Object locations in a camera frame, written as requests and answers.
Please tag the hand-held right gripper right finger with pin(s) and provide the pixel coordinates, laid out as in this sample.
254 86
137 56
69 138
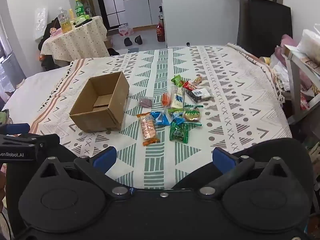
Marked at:
223 158

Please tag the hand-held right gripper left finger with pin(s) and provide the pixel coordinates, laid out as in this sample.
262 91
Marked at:
103 158

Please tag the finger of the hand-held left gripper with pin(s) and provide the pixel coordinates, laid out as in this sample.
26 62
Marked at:
17 128
46 142

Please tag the brown cardboard box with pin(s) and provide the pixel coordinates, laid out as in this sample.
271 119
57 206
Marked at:
100 122

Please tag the dark green candy packet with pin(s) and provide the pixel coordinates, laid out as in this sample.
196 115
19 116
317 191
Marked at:
178 133

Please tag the orange snack bar packet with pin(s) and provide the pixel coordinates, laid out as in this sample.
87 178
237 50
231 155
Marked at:
148 130

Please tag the round cake packet green ends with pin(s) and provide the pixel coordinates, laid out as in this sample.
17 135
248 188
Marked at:
192 116

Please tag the small blue candy packet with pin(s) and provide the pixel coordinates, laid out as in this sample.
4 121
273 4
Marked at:
178 117

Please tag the black and white cake packet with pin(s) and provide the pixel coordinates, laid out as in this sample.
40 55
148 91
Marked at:
200 95

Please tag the purple snack packet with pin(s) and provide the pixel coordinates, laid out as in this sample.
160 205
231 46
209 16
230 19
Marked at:
145 102

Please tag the white and blue snack packet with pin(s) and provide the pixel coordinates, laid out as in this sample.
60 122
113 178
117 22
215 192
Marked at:
178 97

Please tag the red candy packet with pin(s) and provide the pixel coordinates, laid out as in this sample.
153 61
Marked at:
190 86

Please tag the small orange snack packet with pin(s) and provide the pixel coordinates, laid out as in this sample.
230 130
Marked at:
166 100

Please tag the small brown candy packet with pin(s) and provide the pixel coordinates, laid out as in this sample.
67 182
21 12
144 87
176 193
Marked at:
197 80

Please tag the bright green candy packet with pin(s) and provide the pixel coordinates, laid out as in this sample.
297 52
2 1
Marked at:
177 80

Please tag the green cloth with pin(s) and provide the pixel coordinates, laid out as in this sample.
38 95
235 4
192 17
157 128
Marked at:
3 117

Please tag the white bed sheet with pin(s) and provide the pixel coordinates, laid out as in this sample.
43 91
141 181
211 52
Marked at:
30 92

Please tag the sheer curtain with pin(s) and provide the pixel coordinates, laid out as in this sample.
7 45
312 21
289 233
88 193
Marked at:
11 72

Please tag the pile of colourful packets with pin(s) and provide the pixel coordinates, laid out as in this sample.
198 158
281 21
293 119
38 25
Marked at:
306 100

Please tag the grey metal rack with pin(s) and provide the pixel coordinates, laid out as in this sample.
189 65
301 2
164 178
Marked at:
296 85

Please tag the round table with dotted cloth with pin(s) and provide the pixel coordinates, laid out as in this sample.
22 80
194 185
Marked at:
75 42

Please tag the pink toy box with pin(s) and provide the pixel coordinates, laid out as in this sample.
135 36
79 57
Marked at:
56 32

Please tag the pile of white bags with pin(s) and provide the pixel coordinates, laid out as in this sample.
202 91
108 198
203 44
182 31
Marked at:
280 70

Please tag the yellow round tin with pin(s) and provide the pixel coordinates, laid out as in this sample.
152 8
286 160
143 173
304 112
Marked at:
265 60

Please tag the black cloth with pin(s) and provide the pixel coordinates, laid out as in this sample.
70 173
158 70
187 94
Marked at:
113 51

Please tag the clear plastic bag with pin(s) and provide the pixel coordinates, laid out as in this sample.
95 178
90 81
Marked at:
40 22

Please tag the dark clothing pile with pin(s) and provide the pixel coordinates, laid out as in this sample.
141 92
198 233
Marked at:
50 25

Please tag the grey floor mat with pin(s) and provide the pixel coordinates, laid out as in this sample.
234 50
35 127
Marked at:
132 50

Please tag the small cardboard carton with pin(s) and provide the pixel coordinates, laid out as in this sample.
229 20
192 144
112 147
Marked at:
108 43

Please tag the clear bottle with yellow drink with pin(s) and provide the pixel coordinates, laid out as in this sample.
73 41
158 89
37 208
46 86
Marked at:
64 22

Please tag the flat black device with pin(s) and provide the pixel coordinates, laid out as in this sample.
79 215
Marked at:
83 25

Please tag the small yellow bottle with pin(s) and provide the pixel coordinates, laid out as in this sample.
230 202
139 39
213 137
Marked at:
71 15

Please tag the brown patterned box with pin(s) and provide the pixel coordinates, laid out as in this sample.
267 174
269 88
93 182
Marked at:
310 65

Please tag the green tissue pack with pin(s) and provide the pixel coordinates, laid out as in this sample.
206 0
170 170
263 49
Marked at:
82 18

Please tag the pink water bottle pack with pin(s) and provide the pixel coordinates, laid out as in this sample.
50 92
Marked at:
125 30

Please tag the pink cloth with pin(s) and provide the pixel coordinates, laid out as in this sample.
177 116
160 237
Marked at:
287 42

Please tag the green soda bottle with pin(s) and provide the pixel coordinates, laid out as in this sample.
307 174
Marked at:
79 8

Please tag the red oil bottle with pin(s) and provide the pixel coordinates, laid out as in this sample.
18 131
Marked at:
160 33

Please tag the small desk fan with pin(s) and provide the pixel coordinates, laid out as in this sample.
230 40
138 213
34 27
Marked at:
87 8

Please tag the white plastic bag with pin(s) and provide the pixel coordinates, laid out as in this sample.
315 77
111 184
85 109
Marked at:
310 42

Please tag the white kitchen cabinet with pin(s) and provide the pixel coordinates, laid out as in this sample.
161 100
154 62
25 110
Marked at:
140 10

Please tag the black framed glass door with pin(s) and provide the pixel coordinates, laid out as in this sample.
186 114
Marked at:
113 5

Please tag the dark spray bottle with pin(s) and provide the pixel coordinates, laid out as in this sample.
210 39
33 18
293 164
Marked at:
161 13

